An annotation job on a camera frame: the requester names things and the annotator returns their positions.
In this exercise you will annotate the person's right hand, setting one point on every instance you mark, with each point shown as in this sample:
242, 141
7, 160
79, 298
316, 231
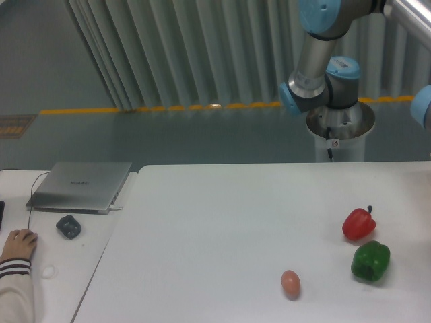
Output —
20, 244

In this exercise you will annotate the cream striped sleeve forearm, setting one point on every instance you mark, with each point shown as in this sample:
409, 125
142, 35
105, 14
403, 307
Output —
17, 294

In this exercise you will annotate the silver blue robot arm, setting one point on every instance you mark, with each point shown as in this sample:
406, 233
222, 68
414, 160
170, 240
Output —
310, 85

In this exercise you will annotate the white round cap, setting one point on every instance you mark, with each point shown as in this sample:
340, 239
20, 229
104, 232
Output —
49, 272

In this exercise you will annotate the black device at edge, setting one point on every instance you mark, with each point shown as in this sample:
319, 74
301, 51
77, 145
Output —
2, 208

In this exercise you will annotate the black plastic tray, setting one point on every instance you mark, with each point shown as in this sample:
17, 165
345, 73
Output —
69, 227

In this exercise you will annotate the silver closed laptop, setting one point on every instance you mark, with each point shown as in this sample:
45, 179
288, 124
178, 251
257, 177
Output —
80, 187

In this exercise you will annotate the pale green curtain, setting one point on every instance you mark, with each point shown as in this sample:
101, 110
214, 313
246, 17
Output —
189, 53

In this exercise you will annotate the brown egg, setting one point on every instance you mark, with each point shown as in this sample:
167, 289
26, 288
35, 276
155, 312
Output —
290, 283

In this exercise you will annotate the red bell pepper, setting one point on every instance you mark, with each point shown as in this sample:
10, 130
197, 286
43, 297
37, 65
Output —
358, 224

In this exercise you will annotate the green bell pepper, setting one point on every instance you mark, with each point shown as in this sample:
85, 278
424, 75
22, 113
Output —
371, 261

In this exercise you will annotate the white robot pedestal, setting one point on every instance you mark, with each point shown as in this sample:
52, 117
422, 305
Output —
340, 134

